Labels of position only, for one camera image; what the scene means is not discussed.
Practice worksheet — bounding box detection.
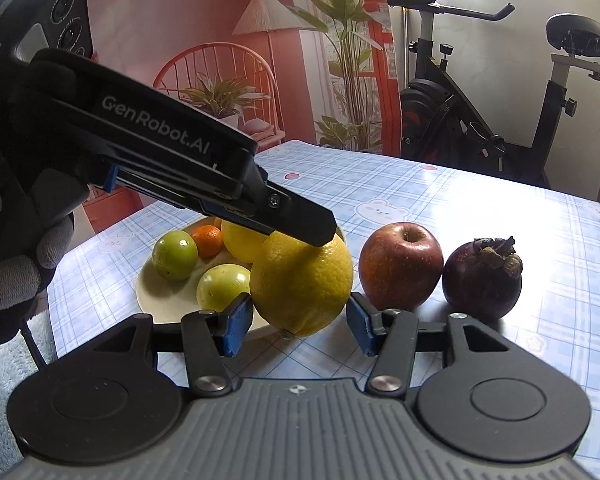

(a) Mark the blue plaid tablecloth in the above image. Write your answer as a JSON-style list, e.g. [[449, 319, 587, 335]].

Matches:
[[46, 140, 600, 461]]

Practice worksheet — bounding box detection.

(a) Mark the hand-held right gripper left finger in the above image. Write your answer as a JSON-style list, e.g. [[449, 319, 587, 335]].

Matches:
[[80, 292, 255, 395]]

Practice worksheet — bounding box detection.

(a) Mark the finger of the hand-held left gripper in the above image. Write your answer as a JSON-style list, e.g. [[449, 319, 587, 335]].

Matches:
[[200, 160, 337, 248]]

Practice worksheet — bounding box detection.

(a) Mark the beige round plate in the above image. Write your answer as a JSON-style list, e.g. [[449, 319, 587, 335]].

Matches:
[[136, 215, 348, 343]]

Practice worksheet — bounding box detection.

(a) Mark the yellow lemon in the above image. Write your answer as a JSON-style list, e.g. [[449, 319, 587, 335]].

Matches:
[[221, 219, 271, 264], [249, 230, 354, 338]]

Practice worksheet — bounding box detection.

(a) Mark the black exercise bike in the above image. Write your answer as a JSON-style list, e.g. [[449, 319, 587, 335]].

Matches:
[[382, 0, 600, 191]]

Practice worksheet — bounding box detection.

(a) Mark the red apple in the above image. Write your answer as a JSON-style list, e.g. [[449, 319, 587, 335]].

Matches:
[[358, 222, 444, 311]]

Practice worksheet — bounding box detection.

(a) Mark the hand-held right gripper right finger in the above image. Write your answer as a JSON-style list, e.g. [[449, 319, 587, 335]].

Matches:
[[346, 291, 526, 397]]

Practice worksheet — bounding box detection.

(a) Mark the dark purple mangosteen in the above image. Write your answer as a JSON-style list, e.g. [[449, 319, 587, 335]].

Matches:
[[441, 236, 524, 321]]

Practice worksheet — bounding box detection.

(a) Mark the orange mandarin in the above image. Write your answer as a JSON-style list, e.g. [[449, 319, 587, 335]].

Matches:
[[190, 225, 224, 259]]

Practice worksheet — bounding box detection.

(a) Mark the white fluffy rug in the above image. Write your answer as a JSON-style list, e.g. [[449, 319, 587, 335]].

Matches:
[[0, 310, 56, 480]]

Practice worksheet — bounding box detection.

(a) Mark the green round fruit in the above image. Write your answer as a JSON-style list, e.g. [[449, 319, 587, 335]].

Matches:
[[196, 263, 253, 312], [151, 230, 199, 281]]

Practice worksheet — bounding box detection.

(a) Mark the black cable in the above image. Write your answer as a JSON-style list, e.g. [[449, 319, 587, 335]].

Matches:
[[22, 320, 48, 368]]

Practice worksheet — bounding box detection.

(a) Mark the person's left hand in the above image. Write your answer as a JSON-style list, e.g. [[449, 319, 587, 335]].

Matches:
[[0, 62, 91, 351]]

